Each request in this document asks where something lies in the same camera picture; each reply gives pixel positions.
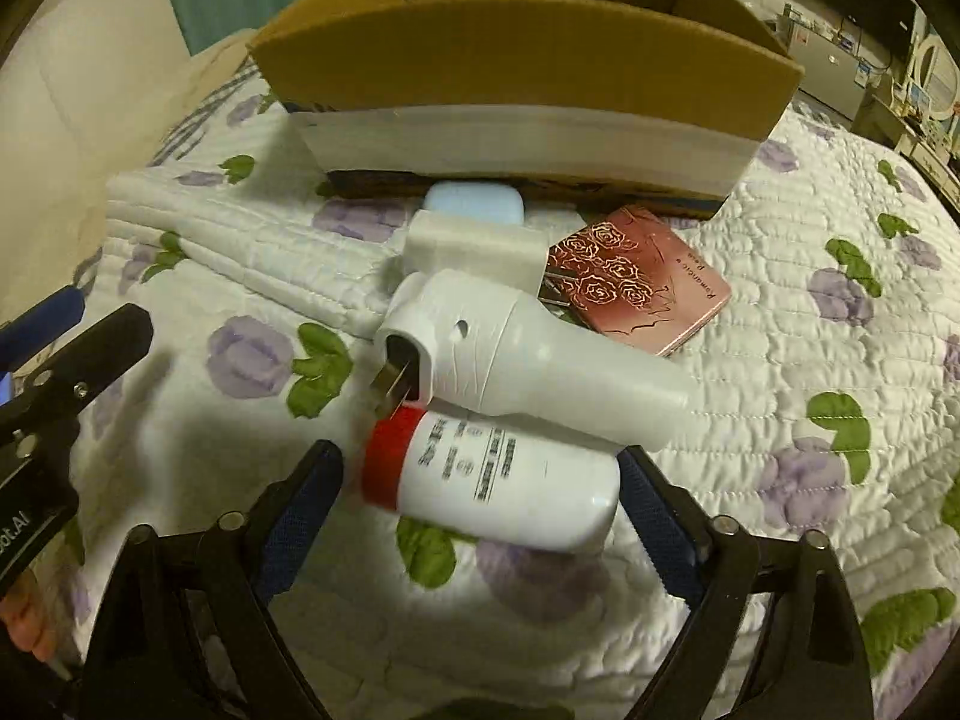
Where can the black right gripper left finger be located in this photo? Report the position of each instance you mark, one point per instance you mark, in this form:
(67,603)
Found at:
(183,629)

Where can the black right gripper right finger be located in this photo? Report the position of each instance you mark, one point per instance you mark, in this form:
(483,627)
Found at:
(809,662)

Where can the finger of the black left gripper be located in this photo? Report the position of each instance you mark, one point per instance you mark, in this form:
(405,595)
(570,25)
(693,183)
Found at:
(39,326)

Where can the red rose patterned box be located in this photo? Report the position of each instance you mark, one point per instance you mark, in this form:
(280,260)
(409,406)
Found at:
(632,279)

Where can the white rectangular box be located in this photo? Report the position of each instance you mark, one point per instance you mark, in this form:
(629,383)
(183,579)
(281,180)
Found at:
(504,253)

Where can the person's left hand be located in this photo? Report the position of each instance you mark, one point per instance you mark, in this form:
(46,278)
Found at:
(25,613)

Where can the grey checkered bed sheet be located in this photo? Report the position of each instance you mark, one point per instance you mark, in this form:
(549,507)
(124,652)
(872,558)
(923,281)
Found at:
(188,133)

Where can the beige pillow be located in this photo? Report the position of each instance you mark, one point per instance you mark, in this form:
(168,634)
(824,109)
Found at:
(89,89)

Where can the white floral quilt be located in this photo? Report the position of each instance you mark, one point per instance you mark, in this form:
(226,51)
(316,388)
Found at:
(827,397)

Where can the white bottle red cap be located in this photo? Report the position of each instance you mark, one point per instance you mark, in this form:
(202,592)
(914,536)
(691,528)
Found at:
(490,480)

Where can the white dressing table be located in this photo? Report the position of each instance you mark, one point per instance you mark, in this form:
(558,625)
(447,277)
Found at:
(877,120)

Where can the silver mini fridge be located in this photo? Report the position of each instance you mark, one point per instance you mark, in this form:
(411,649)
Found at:
(830,72)

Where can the oval white vanity mirror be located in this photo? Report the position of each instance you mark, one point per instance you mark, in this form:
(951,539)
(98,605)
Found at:
(932,81)

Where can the brown cardboard box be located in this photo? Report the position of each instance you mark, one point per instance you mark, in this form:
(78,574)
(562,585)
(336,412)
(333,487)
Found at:
(659,102)

